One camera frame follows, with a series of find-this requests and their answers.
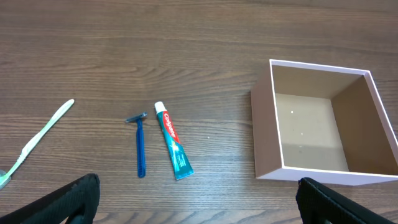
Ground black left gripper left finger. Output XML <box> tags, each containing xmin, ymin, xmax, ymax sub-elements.
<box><xmin>1</xmin><ymin>173</ymin><xmax>100</xmax><ymax>224</ymax></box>

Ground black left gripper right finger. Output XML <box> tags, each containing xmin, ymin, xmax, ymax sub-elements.
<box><xmin>295</xmin><ymin>177</ymin><xmax>394</xmax><ymax>224</ymax></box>

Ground white green toothbrush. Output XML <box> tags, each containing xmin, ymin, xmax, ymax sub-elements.
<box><xmin>1</xmin><ymin>99</ymin><xmax>75</xmax><ymax>190</ymax></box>

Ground pink cardboard box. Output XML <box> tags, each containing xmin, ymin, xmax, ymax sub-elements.
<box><xmin>251</xmin><ymin>59</ymin><xmax>397</xmax><ymax>185</ymax></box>

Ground blue disposable razor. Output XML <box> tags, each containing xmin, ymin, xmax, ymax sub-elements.
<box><xmin>125</xmin><ymin>112</ymin><xmax>147</xmax><ymax>178</ymax></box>

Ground Colgate toothpaste tube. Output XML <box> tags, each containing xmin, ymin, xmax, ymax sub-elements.
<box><xmin>154</xmin><ymin>101</ymin><xmax>194</xmax><ymax>180</ymax></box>

